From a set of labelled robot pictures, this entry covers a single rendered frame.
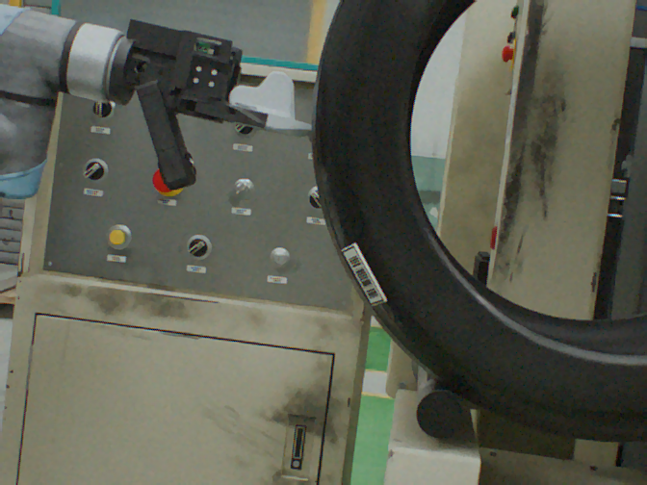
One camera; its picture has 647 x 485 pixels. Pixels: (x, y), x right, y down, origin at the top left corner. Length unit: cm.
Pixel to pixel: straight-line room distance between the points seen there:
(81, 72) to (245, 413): 82
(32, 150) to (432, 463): 51
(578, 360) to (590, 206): 44
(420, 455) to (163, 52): 47
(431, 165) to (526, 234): 900
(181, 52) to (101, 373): 84
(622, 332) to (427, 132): 922
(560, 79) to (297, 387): 67
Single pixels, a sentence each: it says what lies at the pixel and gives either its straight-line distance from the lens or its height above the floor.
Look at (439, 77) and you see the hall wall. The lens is 1065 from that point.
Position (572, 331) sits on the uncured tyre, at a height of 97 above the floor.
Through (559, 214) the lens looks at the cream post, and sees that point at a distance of 155.
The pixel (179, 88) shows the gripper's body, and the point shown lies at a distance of 125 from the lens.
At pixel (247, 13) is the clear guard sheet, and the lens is 196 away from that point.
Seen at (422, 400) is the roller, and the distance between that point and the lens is 119.
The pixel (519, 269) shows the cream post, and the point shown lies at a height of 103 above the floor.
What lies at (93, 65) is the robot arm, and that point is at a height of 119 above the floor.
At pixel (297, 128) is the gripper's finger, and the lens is 125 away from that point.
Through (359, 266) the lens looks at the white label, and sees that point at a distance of 115.
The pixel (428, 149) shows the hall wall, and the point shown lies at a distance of 1062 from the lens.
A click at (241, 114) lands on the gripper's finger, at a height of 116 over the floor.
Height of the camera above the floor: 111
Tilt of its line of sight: 3 degrees down
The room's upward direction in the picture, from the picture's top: 7 degrees clockwise
